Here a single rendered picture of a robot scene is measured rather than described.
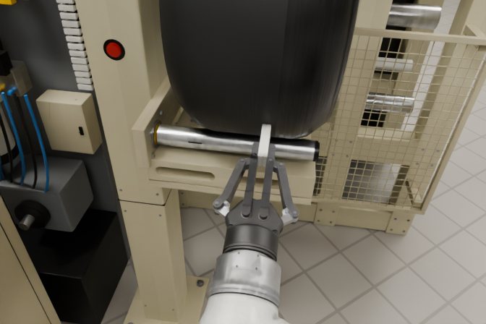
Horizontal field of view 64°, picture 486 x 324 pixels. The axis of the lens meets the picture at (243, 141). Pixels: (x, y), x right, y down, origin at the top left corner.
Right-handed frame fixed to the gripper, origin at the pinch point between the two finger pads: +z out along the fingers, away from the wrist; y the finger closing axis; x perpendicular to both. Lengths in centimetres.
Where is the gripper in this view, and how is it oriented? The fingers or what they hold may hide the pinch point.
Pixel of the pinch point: (264, 145)
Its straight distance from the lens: 65.5
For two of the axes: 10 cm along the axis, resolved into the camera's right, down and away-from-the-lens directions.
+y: -9.9, -1.0, 0.9
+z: 1.4, -7.7, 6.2
